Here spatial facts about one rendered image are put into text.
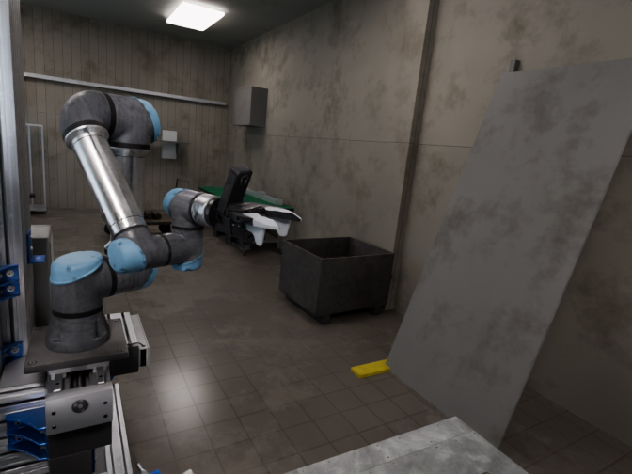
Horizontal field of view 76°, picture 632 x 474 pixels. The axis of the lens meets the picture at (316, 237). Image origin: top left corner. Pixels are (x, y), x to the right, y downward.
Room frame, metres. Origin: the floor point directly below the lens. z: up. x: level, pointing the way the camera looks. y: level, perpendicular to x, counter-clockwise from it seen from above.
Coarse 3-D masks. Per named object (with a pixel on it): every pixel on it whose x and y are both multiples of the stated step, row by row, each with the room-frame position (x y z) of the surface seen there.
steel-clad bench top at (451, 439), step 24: (408, 432) 1.07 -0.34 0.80; (432, 432) 1.08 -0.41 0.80; (456, 432) 1.09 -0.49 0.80; (336, 456) 0.94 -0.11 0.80; (360, 456) 0.94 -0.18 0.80; (384, 456) 0.95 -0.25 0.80; (408, 456) 0.96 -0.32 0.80; (432, 456) 0.97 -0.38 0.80; (456, 456) 0.98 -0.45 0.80; (480, 456) 0.99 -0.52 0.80; (504, 456) 1.00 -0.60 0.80
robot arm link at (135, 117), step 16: (112, 96) 1.04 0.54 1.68; (112, 112) 1.01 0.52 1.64; (128, 112) 1.05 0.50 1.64; (144, 112) 1.09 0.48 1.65; (112, 128) 1.02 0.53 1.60; (128, 128) 1.05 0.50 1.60; (144, 128) 1.08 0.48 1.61; (160, 128) 1.13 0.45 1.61; (112, 144) 1.05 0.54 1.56; (128, 144) 1.05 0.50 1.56; (144, 144) 1.08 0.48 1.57; (128, 160) 1.07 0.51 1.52; (144, 160) 1.12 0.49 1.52; (128, 176) 1.07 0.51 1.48; (112, 240) 1.07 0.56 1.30; (144, 272) 1.09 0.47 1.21; (128, 288) 1.05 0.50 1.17
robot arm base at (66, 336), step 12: (84, 312) 0.95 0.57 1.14; (96, 312) 0.97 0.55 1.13; (60, 324) 0.93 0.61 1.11; (72, 324) 0.93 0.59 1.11; (84, 324) 0.94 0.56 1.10; (96, 324) 0.97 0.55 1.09; (108, 324) 1.02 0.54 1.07; (48, 336) 0.93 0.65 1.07; (60, 336) 0.93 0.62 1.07; (72, 336) 0.92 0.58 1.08; (84, 336) 0.94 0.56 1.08; (96, 336) 0.97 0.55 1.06; (108, 336) 1.00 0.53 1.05; (48, 348) 0.92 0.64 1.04; (60, 348) 0.91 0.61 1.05; (72, 348) 0.92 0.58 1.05; (84, 348) 0.93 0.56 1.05
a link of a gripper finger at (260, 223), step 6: (252, 216) 0.79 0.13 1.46; (258, 216) 0.79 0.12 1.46; (258, 222) 0.77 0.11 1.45; (264, 222) 0.76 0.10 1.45; (270, 222) 0.76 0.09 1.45; (246, 228) 0.81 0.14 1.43; (252, 228) 0.79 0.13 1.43; (258, 228) 0.78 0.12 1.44; (264, 228) 0.76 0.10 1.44; (270, 228) 0.76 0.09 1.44; (276, 228) 0.76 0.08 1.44; (258, 234) 0.78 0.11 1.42; (258, 240) 0.78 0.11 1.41
